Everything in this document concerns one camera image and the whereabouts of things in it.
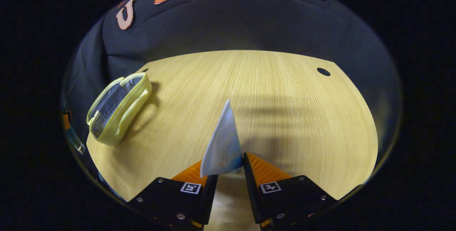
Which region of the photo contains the blue white tube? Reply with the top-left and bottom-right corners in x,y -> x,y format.
200,99 -> 244,177

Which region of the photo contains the clear blue bottle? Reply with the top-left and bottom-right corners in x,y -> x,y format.
65,126 -> 86,155

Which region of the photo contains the black backdrop cloth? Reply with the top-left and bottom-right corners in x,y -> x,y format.
61,0 -> 403,153

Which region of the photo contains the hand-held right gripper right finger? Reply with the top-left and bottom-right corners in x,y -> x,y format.
243,152 -> 364,230

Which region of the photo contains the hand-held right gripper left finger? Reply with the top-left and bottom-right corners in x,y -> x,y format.
126,160 -> 218,230

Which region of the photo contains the pale yellow suitcase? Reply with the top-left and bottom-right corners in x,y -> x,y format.
87,72 -> 153,147

